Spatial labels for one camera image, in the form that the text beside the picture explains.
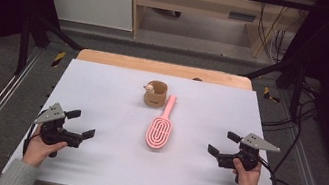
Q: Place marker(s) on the small cream animal figurine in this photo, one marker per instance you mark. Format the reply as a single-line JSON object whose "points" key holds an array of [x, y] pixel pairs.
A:
{"points": [[149, 88]]}

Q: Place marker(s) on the black metal stand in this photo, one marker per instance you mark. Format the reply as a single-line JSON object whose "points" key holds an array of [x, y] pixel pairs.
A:
{"points": [[24, 45], [298, 91]]}

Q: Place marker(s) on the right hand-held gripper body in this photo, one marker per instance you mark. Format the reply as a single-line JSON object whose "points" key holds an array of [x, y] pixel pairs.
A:
{"points": [[250, 152]]}

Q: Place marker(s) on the pink hairbrush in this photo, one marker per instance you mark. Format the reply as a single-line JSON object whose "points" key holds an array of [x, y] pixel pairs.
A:
{"points": [[159, 132]]}

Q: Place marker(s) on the wooden table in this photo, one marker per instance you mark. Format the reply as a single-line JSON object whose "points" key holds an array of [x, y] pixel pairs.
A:
{"points": [[156, 67]]}

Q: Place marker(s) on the person's right hand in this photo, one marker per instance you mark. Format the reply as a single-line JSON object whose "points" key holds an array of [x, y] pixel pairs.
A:
{"points": [[248, 181]]}

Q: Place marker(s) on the light wooden desk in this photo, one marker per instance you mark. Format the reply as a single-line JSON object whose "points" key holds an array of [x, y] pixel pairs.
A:
{"points": [[194, 1]]}

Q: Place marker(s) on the yellow black tape strip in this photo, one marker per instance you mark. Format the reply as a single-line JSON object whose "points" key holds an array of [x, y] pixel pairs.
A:
{"points": [[267, 93], [58, 59]]}

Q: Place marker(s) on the person's left hand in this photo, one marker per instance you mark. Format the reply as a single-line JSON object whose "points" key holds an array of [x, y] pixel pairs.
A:
{"points": [[37, 152]]}

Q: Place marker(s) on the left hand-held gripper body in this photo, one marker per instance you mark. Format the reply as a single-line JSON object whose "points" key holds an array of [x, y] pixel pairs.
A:
{"points": [[56, 131]]}

